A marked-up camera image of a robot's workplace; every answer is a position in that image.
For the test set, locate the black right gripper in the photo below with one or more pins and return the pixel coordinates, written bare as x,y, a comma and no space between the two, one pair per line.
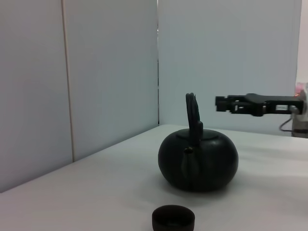
276,102

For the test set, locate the pink background object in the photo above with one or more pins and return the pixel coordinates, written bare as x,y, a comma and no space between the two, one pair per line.
299,87

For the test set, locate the black round teapot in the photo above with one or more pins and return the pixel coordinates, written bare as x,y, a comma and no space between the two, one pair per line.
207,163

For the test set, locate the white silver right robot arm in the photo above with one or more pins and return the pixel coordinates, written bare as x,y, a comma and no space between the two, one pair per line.
300,120

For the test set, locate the small black teacup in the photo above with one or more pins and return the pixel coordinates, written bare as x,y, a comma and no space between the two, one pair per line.
173,216

